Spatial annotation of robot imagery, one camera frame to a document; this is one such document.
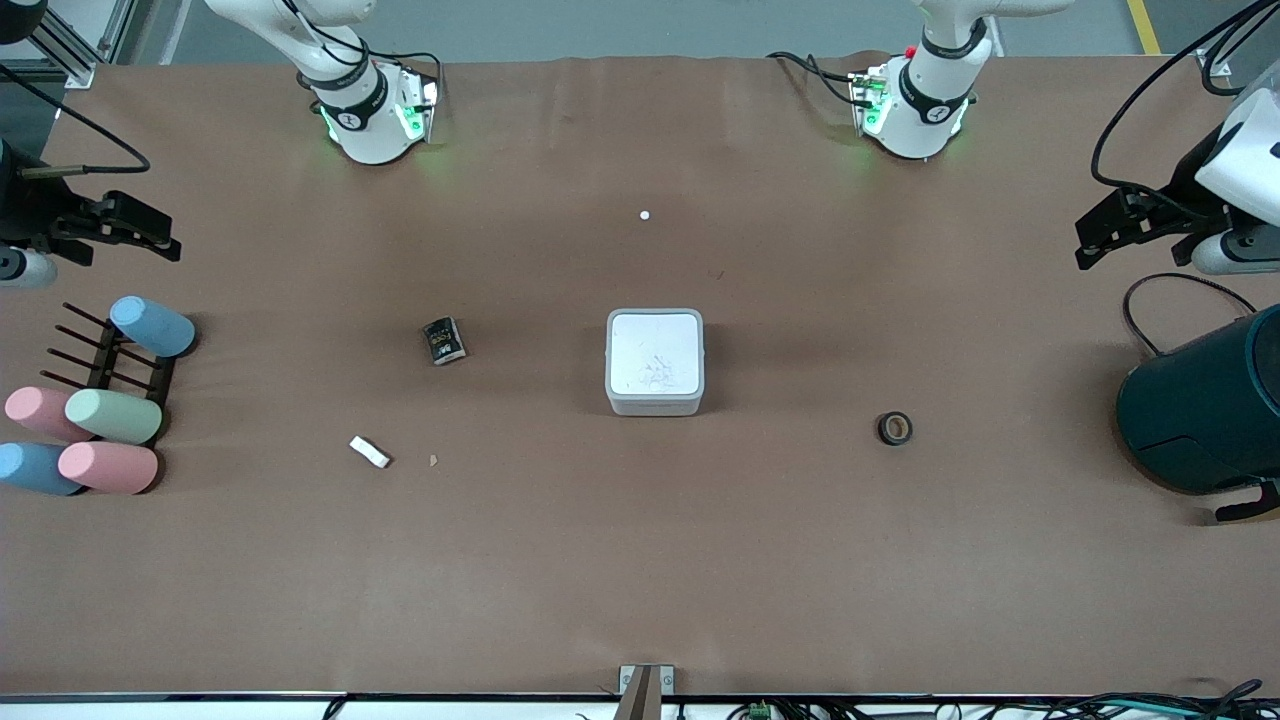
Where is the black left base cable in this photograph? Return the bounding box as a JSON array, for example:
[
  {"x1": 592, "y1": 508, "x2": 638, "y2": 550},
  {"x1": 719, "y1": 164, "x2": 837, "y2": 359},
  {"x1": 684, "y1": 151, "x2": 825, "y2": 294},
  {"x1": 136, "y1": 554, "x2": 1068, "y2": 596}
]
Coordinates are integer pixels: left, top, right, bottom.
[{"x1": 768, "y1": 50, "x2": 871, "y2": 109}]

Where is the metal table edge bracket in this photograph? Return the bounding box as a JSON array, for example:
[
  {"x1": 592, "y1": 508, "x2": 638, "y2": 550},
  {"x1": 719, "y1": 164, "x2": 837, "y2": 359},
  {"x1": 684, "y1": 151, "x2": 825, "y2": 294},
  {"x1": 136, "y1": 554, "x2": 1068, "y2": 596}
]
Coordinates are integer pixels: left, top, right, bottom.
[{"x1": 619, "y1": 665, "x2": 675, "y2": 720}]

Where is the left arm base connector plate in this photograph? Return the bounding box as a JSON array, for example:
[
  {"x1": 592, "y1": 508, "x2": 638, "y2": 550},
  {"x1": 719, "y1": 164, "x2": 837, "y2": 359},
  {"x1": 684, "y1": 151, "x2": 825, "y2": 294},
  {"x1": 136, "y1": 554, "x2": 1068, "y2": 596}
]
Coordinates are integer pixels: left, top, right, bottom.
[{"x1": 850, "y1": 65, "x2": 891, "y2": 138}]

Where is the black cable under table edge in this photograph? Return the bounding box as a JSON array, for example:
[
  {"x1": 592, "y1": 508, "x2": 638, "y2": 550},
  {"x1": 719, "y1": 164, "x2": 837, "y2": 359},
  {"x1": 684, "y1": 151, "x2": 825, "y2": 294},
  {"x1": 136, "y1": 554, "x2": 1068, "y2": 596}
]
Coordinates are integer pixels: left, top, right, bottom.
[{"x1": 1040, "y1": 680, "x2": 1280, "y2": 720}]

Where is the blue cup on rack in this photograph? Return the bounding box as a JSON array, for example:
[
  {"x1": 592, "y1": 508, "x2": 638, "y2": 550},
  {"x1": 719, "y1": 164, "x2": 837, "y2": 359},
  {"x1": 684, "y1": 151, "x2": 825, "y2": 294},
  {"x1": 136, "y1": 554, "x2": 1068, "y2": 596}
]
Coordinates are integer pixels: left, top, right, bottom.
[{"x1": 110, "y1": 296, "x2": 198, "y2": 359}]

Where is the dark teal round appliance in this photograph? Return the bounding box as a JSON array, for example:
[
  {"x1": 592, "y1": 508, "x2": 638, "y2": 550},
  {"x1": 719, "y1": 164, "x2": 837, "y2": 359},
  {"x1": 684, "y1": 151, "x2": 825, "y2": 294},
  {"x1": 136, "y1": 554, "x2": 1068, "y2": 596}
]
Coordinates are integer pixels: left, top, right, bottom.
[{"x1": 1116, "y1": 303, "x2": 1280, "y2": 498}]

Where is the right arm base connector plate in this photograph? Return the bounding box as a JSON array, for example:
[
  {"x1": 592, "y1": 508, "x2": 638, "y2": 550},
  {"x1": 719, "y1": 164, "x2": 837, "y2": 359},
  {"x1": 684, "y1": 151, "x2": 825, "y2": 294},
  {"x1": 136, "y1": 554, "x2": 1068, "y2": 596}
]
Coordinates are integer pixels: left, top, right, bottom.
[{"x1": 398, "y1": 68, "x2": 441, "y2": 143}]

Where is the black cup rack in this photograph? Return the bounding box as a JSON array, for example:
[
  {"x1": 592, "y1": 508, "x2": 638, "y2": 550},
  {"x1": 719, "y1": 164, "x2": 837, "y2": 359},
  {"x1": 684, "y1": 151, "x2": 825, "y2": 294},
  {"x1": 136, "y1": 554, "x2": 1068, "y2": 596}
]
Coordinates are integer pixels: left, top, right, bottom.
[{"x1": 40, "y1": 303, "x2": 179, "y2": 446}]

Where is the green cup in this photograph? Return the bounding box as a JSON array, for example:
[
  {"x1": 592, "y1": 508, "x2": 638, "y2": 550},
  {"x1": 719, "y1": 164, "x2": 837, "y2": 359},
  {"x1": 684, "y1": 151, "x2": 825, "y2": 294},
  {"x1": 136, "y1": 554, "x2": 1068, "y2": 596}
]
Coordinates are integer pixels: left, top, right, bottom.
[{"x1": 65, "y1": 388, "x2": 164, "y2": 446}]

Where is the grey square trash bin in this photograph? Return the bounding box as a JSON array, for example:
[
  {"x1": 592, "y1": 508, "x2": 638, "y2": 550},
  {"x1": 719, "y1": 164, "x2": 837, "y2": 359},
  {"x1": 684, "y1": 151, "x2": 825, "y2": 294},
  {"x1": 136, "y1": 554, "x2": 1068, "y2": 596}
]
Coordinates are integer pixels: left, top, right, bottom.
[{"x1": 605, "y1": 308, "x2": 706, "y2": 417}]

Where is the black appliance cable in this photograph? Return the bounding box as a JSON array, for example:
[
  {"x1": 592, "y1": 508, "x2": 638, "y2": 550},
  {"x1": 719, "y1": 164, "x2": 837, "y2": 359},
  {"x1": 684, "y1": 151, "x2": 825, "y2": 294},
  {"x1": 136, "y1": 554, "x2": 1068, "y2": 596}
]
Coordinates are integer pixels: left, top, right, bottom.
[{"x1": 1122, "y1": 272, "x2": 1258, "y2": 357}]

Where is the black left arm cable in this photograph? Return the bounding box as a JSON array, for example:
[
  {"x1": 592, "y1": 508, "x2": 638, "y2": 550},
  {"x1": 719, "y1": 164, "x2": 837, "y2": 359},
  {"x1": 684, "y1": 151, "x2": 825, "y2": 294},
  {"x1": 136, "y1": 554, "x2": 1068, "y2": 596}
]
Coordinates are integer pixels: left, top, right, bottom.
[{"x1": 1090, "y1": 0, "x2": 1280, "y2": 216}]

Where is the pink cup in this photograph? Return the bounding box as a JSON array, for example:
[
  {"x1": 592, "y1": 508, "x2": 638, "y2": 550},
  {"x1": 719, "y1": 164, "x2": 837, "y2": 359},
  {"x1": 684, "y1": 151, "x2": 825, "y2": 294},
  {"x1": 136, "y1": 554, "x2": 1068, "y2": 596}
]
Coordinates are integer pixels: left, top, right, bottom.
[
  {"x1": 58, "y1": 441, "x2": 159, "y2": 495},
  {"x1": 5, "y1": 387, "x2": 96, "y2": 443}
]

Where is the black snack packet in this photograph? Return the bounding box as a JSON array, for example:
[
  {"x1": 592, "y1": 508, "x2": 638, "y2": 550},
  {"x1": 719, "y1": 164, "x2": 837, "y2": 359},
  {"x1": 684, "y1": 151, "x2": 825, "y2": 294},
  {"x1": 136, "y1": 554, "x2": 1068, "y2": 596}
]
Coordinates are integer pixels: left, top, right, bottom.
[{"x1": 422, "y1": 317, "x2": 468, "y2": 367}]

